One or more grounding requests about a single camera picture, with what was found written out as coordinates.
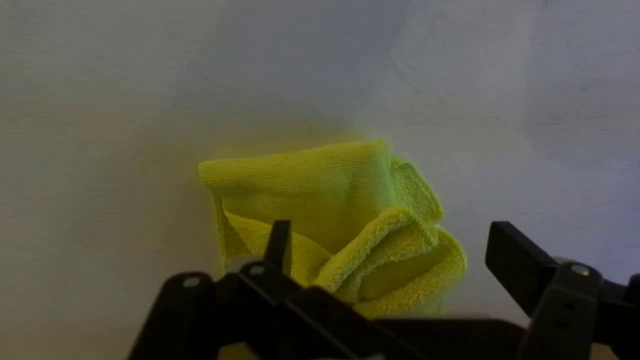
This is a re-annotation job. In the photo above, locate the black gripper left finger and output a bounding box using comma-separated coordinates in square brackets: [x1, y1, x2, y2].
[127, 218, 427, 360]

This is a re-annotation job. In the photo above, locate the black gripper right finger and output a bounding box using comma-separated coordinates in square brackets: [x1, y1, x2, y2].
[484, 220, 640, 360]

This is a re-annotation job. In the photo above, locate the yellow microfiber towel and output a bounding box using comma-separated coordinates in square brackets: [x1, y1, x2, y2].
[196, 138, 470, 320]

